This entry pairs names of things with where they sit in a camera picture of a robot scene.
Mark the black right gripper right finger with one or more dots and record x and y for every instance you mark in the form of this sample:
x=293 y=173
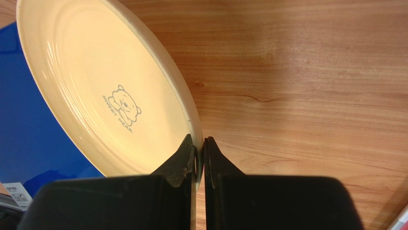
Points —
x=238 y=201

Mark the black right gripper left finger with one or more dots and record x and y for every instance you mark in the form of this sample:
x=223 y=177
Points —
x=162 y=200

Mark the yellow plate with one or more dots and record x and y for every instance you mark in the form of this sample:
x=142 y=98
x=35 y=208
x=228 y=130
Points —
x=110 y=83

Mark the blue folder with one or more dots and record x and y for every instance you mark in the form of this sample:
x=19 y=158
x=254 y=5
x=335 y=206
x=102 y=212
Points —
x=34 y=149

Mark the red folder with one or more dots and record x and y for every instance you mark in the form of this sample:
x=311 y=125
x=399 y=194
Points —
x=401 y=221

